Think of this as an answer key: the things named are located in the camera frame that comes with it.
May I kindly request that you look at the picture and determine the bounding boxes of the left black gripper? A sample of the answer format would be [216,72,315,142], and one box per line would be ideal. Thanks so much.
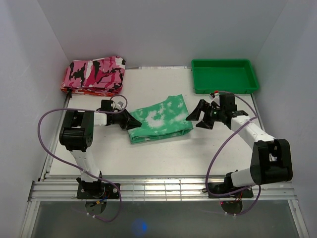
[110,109,141,131]

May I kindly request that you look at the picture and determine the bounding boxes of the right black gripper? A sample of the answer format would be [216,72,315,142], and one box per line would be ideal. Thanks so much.
[186,99,224,129]

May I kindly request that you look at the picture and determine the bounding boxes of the green tie-dye trousers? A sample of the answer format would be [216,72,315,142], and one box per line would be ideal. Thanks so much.
[128,94,193,144]

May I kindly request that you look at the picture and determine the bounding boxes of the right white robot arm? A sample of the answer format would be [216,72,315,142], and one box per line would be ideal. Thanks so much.
[186,91,293,198]

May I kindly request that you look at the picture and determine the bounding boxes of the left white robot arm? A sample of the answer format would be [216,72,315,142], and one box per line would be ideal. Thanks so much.
[59,100,142,198]

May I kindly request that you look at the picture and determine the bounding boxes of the pink camouflage folded trousers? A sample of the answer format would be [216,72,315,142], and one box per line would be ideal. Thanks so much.
[61,56,126,89]

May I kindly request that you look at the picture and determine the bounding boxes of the orange folded garment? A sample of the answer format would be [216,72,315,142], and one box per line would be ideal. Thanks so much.
[61,87,122,97]

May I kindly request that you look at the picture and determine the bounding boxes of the green plastic tray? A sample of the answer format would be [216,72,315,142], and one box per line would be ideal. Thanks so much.
[191,59,259,94]

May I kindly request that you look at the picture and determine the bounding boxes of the white paper strip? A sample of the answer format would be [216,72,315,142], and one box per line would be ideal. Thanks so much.
[138,66,191,69]

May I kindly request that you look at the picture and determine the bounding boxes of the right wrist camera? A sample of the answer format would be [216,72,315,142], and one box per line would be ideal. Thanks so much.
[210,91,220,106]

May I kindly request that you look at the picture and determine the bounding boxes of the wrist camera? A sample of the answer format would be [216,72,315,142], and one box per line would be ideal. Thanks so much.
[210,91,220,106]
[112,101,125,111]

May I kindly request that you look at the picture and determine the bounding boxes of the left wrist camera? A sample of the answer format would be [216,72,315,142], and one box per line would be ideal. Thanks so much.
[112,101,125,111]

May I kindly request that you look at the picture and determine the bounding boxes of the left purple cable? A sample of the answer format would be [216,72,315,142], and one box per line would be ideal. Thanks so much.
[37,94,128,223]

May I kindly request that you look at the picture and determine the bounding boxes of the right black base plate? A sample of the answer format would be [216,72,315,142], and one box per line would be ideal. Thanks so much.
[202,182,254,199]

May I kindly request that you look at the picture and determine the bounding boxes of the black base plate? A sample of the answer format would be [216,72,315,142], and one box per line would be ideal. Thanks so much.
[202,182,254,199]
[76,183,119,200]

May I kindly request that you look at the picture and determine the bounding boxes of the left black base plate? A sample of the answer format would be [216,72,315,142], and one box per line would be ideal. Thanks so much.
[76,183,119,200]

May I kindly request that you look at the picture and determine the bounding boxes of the aluminium frame rail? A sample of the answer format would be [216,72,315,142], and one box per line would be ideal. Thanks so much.
[29,178,297,202]

